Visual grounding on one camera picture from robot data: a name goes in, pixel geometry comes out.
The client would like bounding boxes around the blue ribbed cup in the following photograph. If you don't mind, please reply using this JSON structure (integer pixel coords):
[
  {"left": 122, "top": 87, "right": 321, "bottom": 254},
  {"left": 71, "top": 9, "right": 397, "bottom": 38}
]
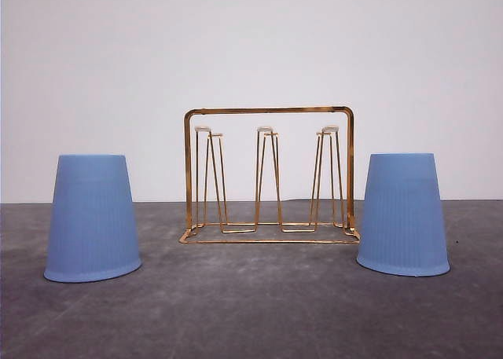
[
  {"left": 43, "top": 154, "right": 141, "bottom": 283},
  {"left": 357, "top": 152, "right": 450, "bottom": 277}
]

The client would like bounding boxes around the gold wire cup rack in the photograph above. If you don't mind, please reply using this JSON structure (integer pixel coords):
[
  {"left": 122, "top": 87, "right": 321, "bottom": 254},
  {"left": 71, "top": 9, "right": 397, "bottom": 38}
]
[{"left": 179, "top": 106, "right": 361, "bottom": 244}]

